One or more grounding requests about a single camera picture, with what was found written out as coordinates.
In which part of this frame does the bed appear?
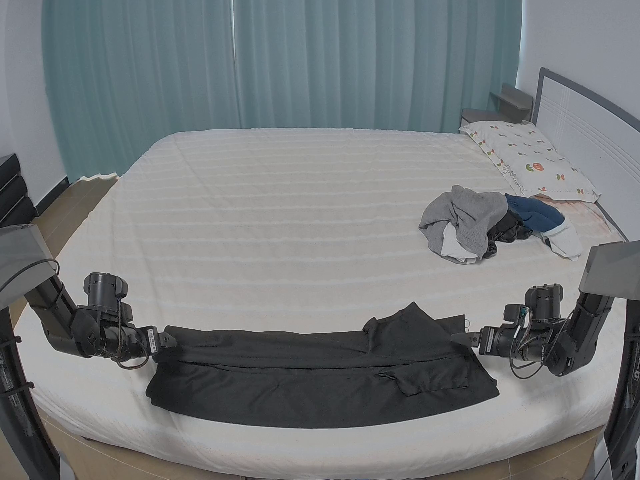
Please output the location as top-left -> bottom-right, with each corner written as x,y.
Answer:
12,66 -> 640,474

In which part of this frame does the pile of clothes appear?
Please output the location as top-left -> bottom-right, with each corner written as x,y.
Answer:
418,184 -> 583,265

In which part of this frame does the white printed pillow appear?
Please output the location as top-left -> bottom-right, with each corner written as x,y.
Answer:
459,119 -> 602,204

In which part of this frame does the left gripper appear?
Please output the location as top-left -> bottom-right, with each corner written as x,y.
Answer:
134,325 -> 178,358

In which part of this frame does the black chest of drawers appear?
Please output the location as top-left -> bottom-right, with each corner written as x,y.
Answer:
0,154 -> 37,229

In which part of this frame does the black T-shirt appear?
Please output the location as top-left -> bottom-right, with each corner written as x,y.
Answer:
145,302 -> 501,429

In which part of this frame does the grey bedside table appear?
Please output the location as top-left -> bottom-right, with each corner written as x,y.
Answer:
461,83 -> 534,125

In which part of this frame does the black cable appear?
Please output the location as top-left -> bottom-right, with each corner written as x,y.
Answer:
509,350 -> 548,380
0,259 -> 61,296
114,353 -> 157,370

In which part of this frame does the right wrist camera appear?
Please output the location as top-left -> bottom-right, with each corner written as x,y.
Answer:
502,304 -> 530,326

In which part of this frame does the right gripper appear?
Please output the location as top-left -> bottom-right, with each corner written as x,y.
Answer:
474,325 -> 507,358

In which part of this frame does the blue-green curtain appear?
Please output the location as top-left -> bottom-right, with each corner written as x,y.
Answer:
42,0 -> 241,181
232,0 -> 523,131

